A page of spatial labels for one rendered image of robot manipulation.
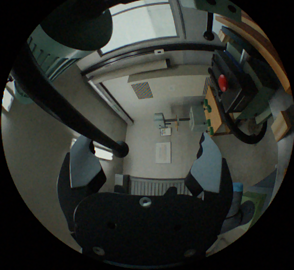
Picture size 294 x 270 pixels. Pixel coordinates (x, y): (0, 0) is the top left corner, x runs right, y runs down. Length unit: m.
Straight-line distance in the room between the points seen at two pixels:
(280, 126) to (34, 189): 1.93
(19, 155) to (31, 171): 0.28
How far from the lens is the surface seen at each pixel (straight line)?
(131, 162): 3.27
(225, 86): 0.19
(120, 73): 1.78
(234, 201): 0.55
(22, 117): 1.60
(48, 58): 0.15
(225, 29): 0.22
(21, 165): 1.64
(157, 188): 3.05
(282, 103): 0.23
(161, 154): 3.03
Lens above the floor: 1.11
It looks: 14 degrees up
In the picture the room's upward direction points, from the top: 94 degrees counter-clockwise
